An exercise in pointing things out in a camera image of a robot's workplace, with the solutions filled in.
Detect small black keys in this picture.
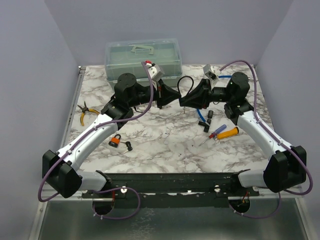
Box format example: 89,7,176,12
122,141,133,154

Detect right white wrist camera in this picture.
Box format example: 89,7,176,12
203,64,222,81

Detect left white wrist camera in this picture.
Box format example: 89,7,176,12
145,62,165,82

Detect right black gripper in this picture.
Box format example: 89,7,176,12
180,79,234,110

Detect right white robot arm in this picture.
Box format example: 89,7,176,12
179,72,307,196

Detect blue cable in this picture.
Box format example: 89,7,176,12
195,73,233,124

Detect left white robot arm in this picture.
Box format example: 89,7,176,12
42,73,181,198

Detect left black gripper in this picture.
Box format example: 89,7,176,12
129,79,182,110

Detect clear green plastic storage box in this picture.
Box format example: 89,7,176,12
104,37,183,88

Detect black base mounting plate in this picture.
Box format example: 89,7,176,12
82,170,261,209

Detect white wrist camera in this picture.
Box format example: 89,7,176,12
203,64,222,81
145,62,165,82

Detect orange handled tool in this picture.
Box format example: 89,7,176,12
216,127,239,140

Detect yellow handled pliers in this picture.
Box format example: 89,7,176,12
77,101,100,127

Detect blue red screwdriver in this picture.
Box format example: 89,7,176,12
199,124,227,146

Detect aluminium rail frame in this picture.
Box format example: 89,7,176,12
27,65,311,240

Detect thin black cable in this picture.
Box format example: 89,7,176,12
176,75,195,100

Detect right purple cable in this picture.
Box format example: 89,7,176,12
219,59,314,219

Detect orange padlock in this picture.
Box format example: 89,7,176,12
108,134,122,148

